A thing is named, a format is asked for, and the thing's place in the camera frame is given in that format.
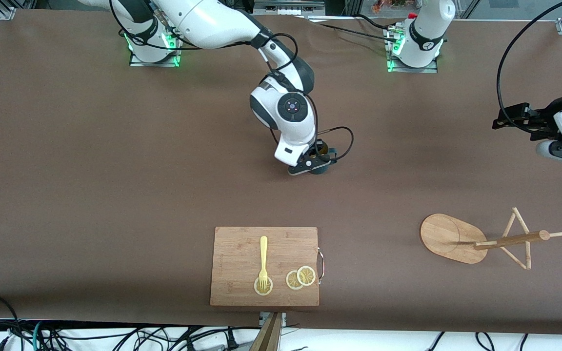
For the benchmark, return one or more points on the yellow lemon slice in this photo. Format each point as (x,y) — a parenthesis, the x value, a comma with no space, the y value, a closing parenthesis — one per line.
(291,281)
(268,289)
(306,276)

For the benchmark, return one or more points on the metal beam bracket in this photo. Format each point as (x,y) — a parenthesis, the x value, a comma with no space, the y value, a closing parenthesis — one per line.
(283,319)

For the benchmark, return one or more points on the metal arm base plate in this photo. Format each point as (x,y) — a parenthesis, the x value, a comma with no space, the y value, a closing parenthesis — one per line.
(398,68)
(137,61)

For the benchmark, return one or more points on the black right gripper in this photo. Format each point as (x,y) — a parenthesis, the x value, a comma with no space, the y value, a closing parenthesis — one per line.
(321,167)

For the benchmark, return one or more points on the yellow plastic fork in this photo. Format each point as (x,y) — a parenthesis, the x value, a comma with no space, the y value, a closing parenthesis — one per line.
(263,253)

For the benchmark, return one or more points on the brown wooden beam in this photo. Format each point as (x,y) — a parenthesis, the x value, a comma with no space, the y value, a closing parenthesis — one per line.
(267,339)

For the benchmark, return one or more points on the black power plug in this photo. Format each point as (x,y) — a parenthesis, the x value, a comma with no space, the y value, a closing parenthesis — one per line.
(232,341)

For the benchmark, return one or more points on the teal cup with yellow inside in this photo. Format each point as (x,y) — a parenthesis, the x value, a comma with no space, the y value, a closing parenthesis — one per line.
(321,169)

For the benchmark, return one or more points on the wooden cup rack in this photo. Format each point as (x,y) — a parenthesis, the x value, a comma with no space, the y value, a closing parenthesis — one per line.
(444,239)

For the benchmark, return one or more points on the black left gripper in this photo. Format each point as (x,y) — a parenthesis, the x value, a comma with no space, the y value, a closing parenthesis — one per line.
(542,120)

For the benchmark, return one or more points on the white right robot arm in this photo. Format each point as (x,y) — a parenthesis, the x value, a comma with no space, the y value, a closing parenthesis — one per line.
(203,19)

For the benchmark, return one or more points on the grey power strip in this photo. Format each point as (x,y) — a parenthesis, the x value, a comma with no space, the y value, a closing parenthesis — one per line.
(288,7)

